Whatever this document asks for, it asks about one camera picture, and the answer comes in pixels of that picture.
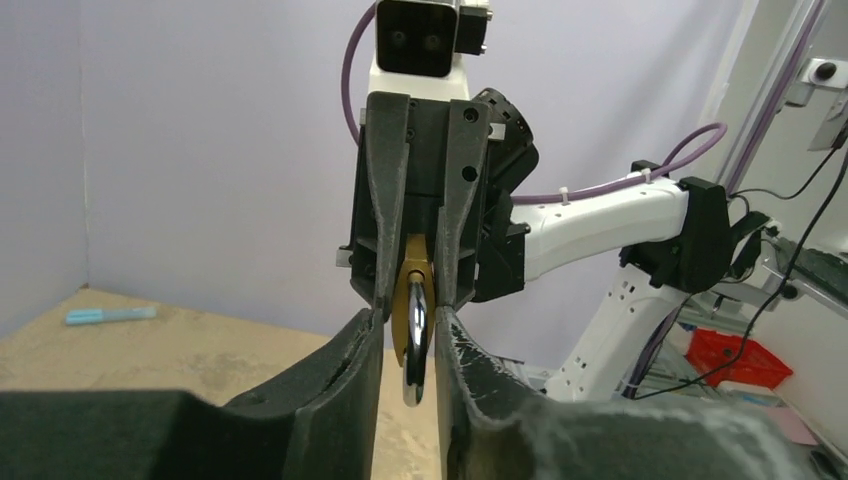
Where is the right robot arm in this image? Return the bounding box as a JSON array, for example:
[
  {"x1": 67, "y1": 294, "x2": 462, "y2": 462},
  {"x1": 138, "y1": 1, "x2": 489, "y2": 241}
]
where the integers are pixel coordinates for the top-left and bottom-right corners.
[{"x1": 340, "y1": 89, "x2": 745, "y2": 406}]

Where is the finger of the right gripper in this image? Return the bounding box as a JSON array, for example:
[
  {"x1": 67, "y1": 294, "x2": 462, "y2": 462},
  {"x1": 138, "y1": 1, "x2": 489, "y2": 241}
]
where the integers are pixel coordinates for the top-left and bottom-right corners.
[
  {"x1": 435, "y1": 100, "x2": 490, "y2": 309},
  {"x1": 365, "y1": 91, "x2": 410, "y2": 318}
]

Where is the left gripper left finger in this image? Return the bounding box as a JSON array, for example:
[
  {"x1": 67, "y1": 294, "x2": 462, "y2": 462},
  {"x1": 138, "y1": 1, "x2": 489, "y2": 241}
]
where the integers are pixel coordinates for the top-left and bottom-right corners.
[{"x1": 1, "y1": 309, "x2": 384, "y2": 479}]

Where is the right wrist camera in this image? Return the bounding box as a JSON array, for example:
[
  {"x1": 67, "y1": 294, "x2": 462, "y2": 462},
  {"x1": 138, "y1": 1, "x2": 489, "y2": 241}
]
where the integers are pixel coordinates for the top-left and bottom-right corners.
[{"x1": 368, "y1": 0, "x2": 493, "y2": 101}]

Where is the red plastic basket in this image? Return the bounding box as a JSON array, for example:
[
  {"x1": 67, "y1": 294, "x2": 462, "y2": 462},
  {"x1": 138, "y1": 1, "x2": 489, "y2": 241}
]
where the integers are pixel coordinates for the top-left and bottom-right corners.
[{"x1": 685, "y1": 329, "x2": 794, "y2": 391}]

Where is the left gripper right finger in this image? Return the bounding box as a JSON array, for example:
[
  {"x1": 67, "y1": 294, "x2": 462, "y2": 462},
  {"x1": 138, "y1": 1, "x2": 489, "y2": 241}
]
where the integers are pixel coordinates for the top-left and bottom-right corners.
[{"x1": 434, "y1": 307, "x2": 814, "y2": 479}]

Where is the light blue marker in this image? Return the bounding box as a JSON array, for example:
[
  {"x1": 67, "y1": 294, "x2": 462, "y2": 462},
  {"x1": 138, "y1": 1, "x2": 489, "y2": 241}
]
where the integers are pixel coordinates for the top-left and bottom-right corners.
[{"x1": 65, "y1": 307, "x2": 157, "y2": 326}]

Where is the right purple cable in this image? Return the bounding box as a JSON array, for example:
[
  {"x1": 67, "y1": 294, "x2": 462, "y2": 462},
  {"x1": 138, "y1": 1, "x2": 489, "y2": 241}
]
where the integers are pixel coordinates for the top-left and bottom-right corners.
[{"x1": 341, "y1": 6, "x2": 729, "y2": 205}]

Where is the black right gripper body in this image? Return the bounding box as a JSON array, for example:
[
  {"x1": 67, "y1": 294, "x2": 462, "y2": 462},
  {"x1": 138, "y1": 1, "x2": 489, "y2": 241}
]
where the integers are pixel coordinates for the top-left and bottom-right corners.
[{"x1": 348, "y1": 89, "x2": 538, "y2": 307}]

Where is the large brass padlock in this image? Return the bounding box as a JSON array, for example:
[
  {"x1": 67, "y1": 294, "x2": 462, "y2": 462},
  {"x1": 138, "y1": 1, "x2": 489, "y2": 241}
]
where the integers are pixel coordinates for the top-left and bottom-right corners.
[{"x1": 391, "y1": 234, "x2": 435, "y2": 407}]

